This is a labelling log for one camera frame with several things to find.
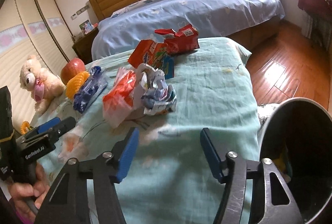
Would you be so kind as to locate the red white plastic bag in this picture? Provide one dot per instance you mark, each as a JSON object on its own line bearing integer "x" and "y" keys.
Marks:
{"x": 123, "y": 98}

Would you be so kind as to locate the dark red snack packet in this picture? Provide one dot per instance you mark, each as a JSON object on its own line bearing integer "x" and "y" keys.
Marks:
{"x": 183, "y": 41}

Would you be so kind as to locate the blue white wrapper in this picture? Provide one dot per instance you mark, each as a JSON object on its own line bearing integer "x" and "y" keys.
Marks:
{"x": 152, "y": 93}

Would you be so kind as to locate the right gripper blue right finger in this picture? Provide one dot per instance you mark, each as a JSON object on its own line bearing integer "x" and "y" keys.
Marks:
{"x": 271, "y": 201}

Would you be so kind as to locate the orange candy bag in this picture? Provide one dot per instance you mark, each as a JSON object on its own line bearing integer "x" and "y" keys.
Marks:
{"x": 154, "y": 54}

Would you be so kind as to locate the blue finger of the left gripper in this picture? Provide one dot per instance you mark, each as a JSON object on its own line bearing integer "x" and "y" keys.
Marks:
{"x": 47, "y": 125}
{"x": 63, "y": 127}

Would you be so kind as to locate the blue plastic snack wrapper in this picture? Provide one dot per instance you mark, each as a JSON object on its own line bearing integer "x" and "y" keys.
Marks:
{"x": 90, "y": 90}

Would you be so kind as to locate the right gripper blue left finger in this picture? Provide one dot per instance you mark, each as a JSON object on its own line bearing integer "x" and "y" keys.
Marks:
{"x": 67, "y": 199}

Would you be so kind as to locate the dark wooden nightstand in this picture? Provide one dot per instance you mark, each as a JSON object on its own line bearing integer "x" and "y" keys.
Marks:
{"x": 83, "y": 46}

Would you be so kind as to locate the framed photo on nightstand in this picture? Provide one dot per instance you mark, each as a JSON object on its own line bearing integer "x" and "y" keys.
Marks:
{"x": 86, "y": 27}

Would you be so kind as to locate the grey round trash bin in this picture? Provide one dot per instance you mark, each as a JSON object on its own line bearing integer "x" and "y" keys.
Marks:
{"x": 297, "y": 135}

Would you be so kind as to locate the cream teddy bear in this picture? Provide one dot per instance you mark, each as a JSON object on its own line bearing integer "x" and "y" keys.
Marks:
{"x": 43, "y": 86}

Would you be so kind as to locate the red apple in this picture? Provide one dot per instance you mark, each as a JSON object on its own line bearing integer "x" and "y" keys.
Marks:
{"x": 71, "y": 69}

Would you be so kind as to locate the blue sheeted bed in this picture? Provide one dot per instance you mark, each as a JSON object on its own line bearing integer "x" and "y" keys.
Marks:
{"x": 211, "y": 18}

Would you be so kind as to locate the teal floral bed blanket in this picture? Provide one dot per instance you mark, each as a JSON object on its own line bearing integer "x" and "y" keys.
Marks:
{"x": 169, "y": 180}

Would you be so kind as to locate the left hand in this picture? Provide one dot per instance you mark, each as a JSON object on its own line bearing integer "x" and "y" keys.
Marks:
{"x": 20, "y": 191}

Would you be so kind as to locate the sliding wardrobe doors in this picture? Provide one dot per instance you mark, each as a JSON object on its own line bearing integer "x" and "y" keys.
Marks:
{"x": 31, "y": 27}

